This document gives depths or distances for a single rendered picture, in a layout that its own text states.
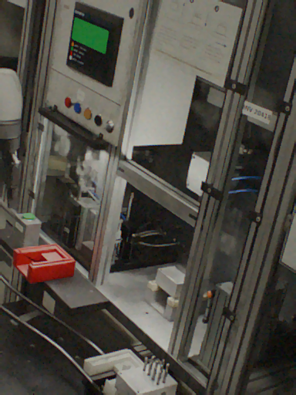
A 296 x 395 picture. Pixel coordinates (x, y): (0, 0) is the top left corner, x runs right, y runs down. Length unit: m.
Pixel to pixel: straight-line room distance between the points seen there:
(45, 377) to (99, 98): 0.85
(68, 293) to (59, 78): 0.69
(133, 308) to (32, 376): 0.36
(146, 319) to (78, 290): 0.24
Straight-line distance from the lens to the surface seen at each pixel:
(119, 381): 1.84
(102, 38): 2.08
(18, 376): 2.19
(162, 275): 2.14
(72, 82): 2.25
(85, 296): 2.17
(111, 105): 2.07
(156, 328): 2.08
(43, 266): 2.19
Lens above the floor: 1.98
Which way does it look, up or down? 21 degrees down
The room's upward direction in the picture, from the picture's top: 11 degrees clockwise
